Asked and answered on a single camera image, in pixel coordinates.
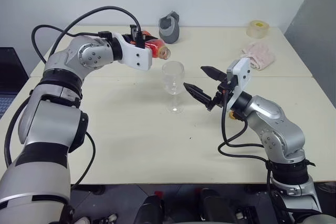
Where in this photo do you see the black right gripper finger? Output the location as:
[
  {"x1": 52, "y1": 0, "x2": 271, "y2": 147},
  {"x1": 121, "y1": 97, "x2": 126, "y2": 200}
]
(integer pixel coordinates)
[
  {"x1": 183, "y1": 82, "x2": 213, "y2": 111},
  {"x1": 199, "y1": 65, "x2": 227, "y2": 83}
]

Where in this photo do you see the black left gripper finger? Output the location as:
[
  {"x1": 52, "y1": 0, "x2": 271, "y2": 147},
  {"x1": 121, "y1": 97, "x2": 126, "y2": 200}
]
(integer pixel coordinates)
[{"x1": 141, "y1": 31, "x2": 159, "y2": 41}]

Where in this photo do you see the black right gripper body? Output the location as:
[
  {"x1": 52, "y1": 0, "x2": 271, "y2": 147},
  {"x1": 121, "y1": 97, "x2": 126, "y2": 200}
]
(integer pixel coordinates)
[{"x1": 207, "y1": 78, "x2": 236, "y2": 111}]

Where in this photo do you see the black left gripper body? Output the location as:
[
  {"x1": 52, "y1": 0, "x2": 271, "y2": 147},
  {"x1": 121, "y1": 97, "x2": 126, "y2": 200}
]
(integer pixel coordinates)
[{"x1": 121, "y1": 33, "x2": 138, "y2": 46}]

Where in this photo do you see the bottle with red liquid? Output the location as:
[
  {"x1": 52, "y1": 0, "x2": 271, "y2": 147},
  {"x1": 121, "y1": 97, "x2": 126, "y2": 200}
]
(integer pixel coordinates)
[{"x1": 143, "y1": 37, "x2": 172, "y2": 60}]

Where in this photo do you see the clear wine glass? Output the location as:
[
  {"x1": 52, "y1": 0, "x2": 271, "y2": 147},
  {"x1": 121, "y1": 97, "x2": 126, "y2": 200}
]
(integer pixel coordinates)
[{"x1": 161, "y1": 61, "x2": 186, "y2": 115}]

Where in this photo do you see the pink folded cloth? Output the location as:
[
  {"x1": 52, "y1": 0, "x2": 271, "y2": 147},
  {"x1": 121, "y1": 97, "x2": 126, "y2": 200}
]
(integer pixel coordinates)
[{"x1": 241, "y1": 41, "x2": 277, "y2": 72}]

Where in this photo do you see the clear tape roll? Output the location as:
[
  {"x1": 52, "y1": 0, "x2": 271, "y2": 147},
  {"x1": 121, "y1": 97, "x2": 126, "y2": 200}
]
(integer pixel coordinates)
[{"x1": 246, "y1": 19, "x2": 270, "y2": 39}]

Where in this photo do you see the dark rounded shape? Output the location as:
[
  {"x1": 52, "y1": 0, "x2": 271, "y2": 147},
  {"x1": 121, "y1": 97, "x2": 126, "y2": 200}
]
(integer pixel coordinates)
[
  {"x1": 136, "y1": 194, "x2": 165, "y2": 224},
  {"x1": 198, "y1": 188, "x2": 237, "y2": 224}
]

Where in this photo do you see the dark laptop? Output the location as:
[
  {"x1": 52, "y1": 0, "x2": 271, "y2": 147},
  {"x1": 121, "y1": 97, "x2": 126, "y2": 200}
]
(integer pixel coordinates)
[{"x1": 0, "y1": 47, "x2": 30, "y2": 120}]

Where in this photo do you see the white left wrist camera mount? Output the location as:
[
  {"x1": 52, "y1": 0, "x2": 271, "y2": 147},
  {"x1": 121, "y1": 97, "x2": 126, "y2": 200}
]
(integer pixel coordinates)
[{"x1": 112, "y1": 32, "x2": 153, "y2": 71}]

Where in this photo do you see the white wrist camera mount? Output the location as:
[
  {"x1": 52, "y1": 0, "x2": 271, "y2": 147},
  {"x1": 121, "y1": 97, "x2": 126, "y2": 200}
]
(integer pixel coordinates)
[
  {"x1": 112, "y1": 32, "x2": 153, "y2": 71},
  {"x1": 226, "y1": 57, "x2": 253, "y2": 110}
]

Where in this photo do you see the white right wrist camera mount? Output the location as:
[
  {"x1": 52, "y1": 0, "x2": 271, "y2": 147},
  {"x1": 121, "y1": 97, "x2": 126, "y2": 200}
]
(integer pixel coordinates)
[{"x1": 226, "y1": 57, "x2": 253, "y2": 110}]

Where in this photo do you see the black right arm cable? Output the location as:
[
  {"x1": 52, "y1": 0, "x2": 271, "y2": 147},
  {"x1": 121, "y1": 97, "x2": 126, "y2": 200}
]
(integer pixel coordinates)
[{"x1": 218, "y1": 89, "x2": 272, "y2": 210}]

